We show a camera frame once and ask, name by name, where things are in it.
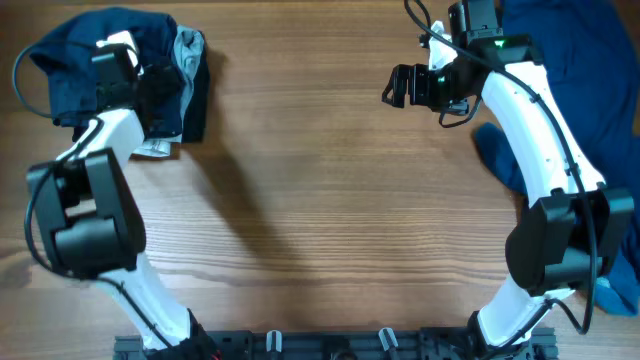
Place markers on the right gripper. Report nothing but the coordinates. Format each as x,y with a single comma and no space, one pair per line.
418,75

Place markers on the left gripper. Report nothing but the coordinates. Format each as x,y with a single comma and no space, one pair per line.
160,88

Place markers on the dark navy shorts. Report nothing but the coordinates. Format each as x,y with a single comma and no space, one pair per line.
48,55

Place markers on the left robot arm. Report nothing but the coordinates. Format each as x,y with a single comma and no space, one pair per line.
82,222

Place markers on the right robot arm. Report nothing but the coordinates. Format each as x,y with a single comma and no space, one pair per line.
570,233

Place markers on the folded light denim garment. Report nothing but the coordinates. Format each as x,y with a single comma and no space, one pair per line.
189,57

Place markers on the folded black garment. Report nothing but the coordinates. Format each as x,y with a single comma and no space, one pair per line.
197,100

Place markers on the crumpled teal blue garment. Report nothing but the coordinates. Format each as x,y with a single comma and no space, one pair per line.
593,72

